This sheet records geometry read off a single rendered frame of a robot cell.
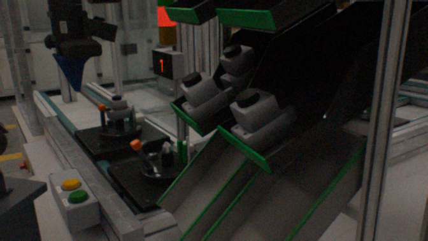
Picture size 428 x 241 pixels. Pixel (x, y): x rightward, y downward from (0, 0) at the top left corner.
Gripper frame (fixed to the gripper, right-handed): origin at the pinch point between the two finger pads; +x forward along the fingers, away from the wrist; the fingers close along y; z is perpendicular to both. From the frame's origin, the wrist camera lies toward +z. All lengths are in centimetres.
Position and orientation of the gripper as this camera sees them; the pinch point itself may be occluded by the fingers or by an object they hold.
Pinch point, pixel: (74, 73)
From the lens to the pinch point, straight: 74.4
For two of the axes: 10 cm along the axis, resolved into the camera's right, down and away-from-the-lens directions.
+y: -5.3, -2.6, 8.1
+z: 8.5, -1.9, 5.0
